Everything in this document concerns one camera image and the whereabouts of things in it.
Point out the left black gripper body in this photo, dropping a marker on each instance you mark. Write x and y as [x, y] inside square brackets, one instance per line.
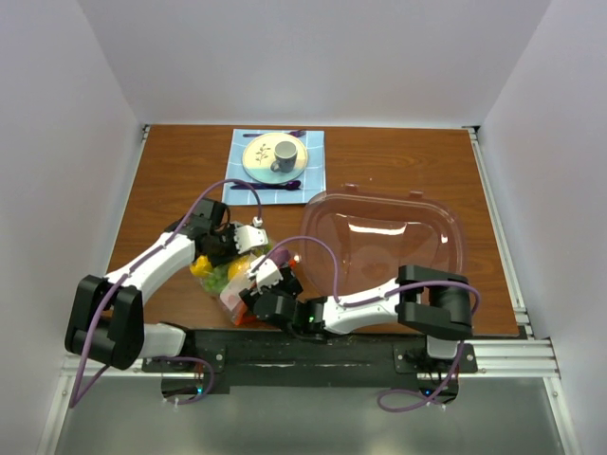
[224, 246]

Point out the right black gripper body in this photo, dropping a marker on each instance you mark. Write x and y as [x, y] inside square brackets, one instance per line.
[289, 286]

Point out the clear zip top bag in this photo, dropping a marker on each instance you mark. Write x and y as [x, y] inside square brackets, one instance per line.
[218, 281]

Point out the clear pink plastic bowl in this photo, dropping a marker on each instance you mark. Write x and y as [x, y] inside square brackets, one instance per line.
[354, 240]

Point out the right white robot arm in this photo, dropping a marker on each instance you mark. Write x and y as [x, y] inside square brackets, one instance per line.
[437, 304]

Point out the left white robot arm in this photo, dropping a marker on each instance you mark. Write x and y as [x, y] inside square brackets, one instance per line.
[106, 323]

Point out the fake red peach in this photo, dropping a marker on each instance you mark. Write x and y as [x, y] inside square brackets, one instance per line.
[230, 300]

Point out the purple plastic spoon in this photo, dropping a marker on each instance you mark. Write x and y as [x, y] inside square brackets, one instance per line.
[292, 185]

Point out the cream plate with plant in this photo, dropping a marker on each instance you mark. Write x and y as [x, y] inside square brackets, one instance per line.
[259, 155]

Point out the grey mug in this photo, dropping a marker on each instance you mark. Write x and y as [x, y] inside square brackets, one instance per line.
[285, 157]

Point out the blue checked cloth napkin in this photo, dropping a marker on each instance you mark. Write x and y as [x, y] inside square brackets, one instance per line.
[313, 178]

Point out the purple plastic fork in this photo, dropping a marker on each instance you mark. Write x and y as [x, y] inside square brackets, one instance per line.
[292, 133]

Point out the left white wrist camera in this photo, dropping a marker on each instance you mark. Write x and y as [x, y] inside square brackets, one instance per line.
[251, 236]

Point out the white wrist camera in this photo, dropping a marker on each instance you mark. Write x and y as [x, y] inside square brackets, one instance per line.
[264, 273]
[251, 236]

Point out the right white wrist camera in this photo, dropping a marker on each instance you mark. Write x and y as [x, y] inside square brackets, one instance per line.
[264, 273]

